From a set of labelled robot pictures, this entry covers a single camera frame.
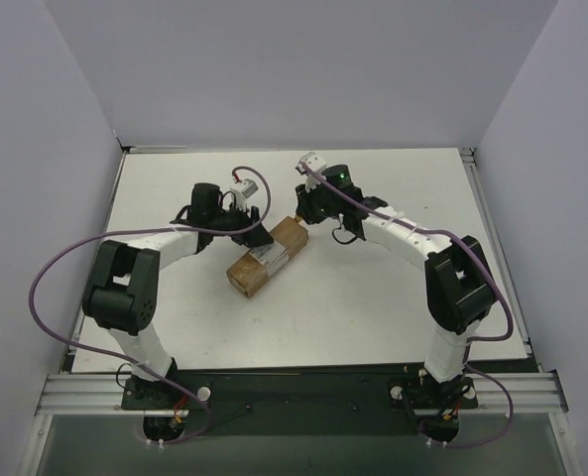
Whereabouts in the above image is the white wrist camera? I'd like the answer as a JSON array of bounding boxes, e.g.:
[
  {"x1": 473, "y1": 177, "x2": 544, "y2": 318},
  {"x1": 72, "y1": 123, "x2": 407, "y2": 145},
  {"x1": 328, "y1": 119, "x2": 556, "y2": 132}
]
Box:
[
  {"x1": 295, "y1": 152, "x2": 327, "y2": 192},
  {"x1": 229, "y1": 178, "x2": 258, "y2": 209}
]

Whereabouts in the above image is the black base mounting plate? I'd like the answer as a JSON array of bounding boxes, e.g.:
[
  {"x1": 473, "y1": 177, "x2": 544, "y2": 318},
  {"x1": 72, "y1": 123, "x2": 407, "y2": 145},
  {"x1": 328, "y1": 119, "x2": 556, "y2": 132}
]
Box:
[{"x1": 121, "y1": 364, "x2": 478, "y2": 439}]

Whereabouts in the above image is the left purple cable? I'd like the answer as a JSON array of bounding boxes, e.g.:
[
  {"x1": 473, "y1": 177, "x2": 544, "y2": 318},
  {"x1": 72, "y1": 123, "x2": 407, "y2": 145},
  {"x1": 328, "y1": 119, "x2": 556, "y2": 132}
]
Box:
[{"x1": 27, "y1": 166, "x2": 274, "y2": 444}]

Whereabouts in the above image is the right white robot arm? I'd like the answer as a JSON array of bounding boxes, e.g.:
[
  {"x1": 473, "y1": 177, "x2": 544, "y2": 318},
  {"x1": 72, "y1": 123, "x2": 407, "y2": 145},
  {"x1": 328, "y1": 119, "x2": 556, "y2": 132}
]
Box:
[{"x1": 295, "y1": 158, "x2": 496, "y2": 384}]

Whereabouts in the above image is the brown cardboard express box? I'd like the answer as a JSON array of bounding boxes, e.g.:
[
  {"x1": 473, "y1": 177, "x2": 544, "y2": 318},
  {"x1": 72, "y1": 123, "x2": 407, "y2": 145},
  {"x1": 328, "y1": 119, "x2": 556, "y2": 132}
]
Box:
[{"x1": 226, "y1": 216, "x2": 308, "y2": 298}]

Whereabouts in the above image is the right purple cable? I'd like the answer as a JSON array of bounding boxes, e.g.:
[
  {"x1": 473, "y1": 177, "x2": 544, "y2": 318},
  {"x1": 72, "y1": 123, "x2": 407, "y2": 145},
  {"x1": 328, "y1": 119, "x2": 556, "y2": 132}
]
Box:
[{"x1": 297, "y1": 166, "x2": 516, "y2": 449}]

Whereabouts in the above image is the aluminium frame rail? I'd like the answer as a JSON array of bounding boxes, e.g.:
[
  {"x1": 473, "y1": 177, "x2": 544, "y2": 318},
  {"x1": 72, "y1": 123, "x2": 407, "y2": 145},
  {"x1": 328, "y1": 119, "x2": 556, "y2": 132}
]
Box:
[{"x1": 36, "y1": 373, "x2": 568, "y2": 416}]

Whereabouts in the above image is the purple cable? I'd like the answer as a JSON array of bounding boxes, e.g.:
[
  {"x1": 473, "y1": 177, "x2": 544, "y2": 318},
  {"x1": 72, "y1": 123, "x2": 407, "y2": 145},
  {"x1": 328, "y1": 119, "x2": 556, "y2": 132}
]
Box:
[
  {"x1": 297, "y1": 166, "x2": 516, "y2": 449},
  {"x1": 27, "y1": 166, "x2": 274, "y2": 444}
]

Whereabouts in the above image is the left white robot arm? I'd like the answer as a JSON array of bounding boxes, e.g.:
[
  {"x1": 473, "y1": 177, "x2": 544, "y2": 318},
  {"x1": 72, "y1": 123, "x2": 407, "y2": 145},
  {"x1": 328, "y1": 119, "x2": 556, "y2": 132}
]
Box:
[{"x1": 82, "y1": 178, "x2": 274, "y2": 409}]

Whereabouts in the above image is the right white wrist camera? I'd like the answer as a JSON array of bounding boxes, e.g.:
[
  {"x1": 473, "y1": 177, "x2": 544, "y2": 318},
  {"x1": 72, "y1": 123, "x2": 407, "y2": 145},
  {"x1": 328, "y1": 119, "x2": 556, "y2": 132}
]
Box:
[{"x1": 295, "y1": 152, "x2": 327, "y2": 192}]

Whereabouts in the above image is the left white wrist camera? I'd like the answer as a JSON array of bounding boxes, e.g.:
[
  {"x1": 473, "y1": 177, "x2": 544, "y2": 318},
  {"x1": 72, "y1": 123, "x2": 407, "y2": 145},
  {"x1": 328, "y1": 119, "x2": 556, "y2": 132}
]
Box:
[{"x1": 229, "y1": 178, "x2": 258, "y2": 209}]

